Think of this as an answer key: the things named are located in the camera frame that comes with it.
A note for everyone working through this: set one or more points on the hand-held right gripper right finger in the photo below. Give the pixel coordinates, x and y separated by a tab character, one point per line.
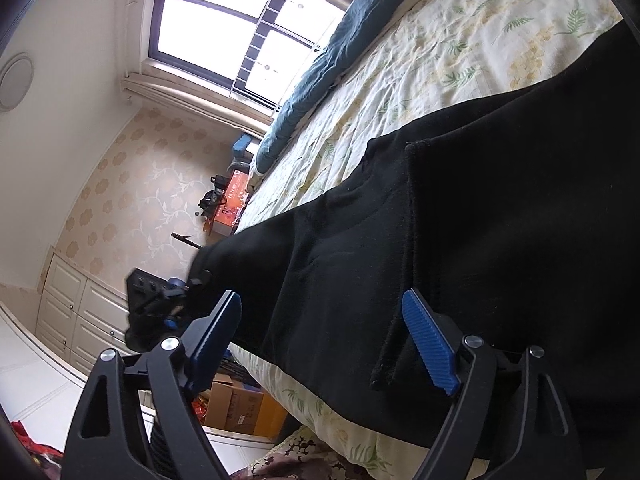
432	345

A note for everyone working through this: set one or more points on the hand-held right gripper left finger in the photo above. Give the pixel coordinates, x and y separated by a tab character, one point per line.
212	335

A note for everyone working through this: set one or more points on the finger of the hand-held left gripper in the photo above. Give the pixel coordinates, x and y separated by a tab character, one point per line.
187	285
175	312

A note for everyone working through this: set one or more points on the black studded pants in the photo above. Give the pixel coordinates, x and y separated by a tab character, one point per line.
475	240

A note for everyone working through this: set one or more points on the white wardrobe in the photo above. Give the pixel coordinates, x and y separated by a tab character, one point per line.
85	310

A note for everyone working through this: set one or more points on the brown cardboard box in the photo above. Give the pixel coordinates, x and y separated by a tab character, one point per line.
232	405

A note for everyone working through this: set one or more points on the black bag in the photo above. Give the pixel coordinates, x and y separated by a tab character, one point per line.
212	196

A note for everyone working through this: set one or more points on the orange printed box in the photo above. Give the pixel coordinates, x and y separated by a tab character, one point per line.
232	202

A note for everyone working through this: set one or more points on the tan cardboard box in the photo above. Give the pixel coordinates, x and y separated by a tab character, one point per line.
272	414

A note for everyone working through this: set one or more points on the blue container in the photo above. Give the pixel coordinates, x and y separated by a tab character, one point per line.
242	143

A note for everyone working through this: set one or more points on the brown patterned cloth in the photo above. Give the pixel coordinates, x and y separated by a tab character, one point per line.
300	460

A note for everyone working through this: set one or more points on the beige curtain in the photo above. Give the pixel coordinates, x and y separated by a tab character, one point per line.
195	105

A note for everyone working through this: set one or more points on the red cloth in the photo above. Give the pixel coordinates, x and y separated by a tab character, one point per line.
35	452

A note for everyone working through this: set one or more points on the dark blue blanket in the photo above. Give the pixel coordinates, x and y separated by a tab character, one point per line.
320	70

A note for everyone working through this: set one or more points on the round ceiling lamp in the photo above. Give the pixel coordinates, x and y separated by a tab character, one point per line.
15	81

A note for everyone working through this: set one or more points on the barred window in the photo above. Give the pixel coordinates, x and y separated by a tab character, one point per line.
245	20

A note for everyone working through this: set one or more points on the floral bed quilt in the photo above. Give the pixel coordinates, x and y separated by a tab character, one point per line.
425	70

